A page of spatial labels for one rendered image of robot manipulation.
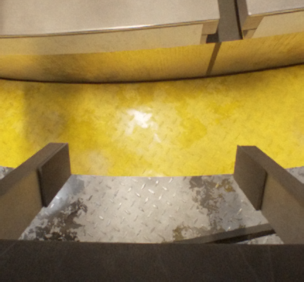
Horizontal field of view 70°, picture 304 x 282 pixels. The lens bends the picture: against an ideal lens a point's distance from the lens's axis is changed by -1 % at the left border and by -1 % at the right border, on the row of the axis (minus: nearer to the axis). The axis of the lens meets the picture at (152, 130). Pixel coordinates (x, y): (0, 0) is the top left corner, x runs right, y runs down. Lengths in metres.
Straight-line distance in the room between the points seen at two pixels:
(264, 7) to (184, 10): 0.12
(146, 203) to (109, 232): 0.13
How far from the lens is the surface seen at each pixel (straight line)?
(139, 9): 0.40
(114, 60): 0.55
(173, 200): 0.64
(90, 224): 0.70
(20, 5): 0.49
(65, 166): 0.17
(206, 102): 0.65
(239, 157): 0.16
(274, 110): 0.69
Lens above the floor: 0.63
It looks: 80 degrees down
